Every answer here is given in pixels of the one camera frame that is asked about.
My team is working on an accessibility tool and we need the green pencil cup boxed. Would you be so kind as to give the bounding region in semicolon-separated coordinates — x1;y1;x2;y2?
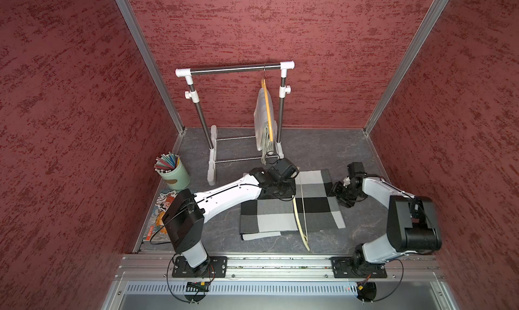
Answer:
156;159;191;191

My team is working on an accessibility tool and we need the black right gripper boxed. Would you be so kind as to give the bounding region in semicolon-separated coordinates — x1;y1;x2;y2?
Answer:
326;181;364;207

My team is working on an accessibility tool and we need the orange plastic hanger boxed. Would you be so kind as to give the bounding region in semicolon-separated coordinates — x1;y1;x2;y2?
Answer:
261;78;274;144

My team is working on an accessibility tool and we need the cream plastic hanger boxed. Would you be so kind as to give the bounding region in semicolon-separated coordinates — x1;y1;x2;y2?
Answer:
292;188;311;251

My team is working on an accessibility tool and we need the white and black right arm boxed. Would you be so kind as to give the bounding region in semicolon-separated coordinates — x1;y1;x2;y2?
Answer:
331;162;442;279

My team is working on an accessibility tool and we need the grey checkered scarf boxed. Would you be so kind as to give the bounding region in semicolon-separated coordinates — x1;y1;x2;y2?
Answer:
239;169;346;241

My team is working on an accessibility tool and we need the coloured pencils bundle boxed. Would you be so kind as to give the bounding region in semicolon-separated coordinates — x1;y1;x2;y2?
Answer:
154;153;180;174

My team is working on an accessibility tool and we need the white and steel clothes rack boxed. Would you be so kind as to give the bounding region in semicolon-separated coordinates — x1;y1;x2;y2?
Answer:
174;61;295;185

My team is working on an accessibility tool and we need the colourful picture book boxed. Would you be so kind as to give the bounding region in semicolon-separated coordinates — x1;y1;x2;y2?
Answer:
143;190;178;245

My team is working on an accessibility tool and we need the blue plaid fringed scarf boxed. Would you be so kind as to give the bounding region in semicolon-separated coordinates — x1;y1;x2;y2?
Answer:
254;88;277;165

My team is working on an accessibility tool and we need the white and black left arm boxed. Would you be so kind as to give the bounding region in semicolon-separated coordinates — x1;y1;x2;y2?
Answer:
162;158;300;277

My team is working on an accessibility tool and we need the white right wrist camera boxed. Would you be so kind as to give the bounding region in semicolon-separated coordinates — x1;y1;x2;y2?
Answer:
343;177;356;188

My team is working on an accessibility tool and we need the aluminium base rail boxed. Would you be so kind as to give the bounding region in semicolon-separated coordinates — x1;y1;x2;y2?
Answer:
115;253;446;282

